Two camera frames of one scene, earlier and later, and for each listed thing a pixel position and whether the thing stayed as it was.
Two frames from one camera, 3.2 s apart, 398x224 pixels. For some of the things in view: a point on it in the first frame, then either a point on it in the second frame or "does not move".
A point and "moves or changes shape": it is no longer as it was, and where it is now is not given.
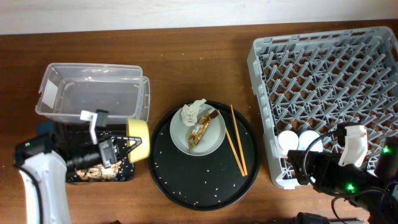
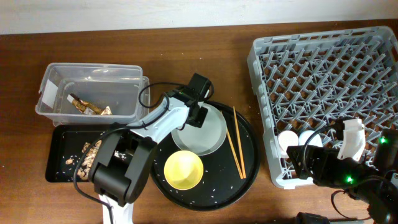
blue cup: x=306 y=137 does not move
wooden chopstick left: x=231 y=144 does not move
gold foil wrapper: x=199 y=129 -> x=86 y=107
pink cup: x=288 y=140 does not move
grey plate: x=213 y=136 does not move
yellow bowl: x=138 y=128 moves or changes shape
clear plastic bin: x=121 y=89 does not move
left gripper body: x=107 y=156 -> x=201 y=117
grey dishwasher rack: x=319 y=81 does not move
